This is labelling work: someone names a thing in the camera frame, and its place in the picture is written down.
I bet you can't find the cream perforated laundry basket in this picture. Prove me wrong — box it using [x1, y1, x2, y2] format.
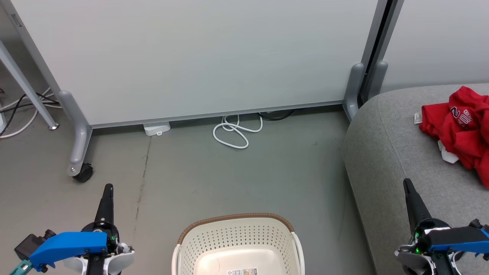
[171, 213, 305, 275]

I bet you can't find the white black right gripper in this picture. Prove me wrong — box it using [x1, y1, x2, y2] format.
[395, 178, 463, 275]

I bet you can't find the white power adapter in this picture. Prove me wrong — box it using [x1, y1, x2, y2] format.
[143, 121, 171, 137]

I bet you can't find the thin black floor cable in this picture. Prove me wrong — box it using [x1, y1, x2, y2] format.
[0, 90, 61, 136]

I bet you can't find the large white partition panel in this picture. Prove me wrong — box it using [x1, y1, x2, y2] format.
[10, 0, 394, 129]

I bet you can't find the coiled white cable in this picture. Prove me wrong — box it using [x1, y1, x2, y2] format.
[212, 114, 264, 150]

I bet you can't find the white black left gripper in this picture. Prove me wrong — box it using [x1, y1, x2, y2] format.
[63, 184, 135, 275]

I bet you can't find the grey fabric sofa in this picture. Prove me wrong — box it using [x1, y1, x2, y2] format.
[342, 83, 489, 275]

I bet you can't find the red white sports jersey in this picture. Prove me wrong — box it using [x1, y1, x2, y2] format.
[414, 86, 489, 189]

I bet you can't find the black cable under partition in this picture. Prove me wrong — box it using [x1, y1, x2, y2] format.
[258, 109, 296, 121]

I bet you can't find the grey metal table leg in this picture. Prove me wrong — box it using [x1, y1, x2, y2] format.
[0, 40, 60, 131]

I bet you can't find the narrow white partition panel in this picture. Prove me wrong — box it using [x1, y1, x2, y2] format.
[376, 0, 489, 94]

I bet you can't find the grey partition foot with caster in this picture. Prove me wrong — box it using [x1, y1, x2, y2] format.
[57, 91, 94, 183]

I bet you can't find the long white floor cable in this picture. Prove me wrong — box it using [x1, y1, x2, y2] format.
[0, 88, 54, 139]

